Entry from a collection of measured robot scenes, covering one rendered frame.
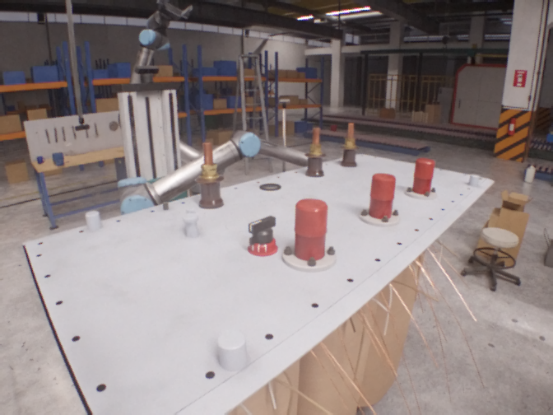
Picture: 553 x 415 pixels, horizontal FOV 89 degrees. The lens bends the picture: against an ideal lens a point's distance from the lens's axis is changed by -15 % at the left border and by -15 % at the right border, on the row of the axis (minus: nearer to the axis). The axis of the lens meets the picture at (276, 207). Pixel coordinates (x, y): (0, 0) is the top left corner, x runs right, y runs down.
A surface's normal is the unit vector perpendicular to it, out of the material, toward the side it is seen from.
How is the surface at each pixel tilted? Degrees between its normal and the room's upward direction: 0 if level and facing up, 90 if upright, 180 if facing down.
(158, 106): 90
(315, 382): 90
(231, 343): 0
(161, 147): 90
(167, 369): 0
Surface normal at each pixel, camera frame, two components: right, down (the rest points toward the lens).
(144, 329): 0.00, -0.94
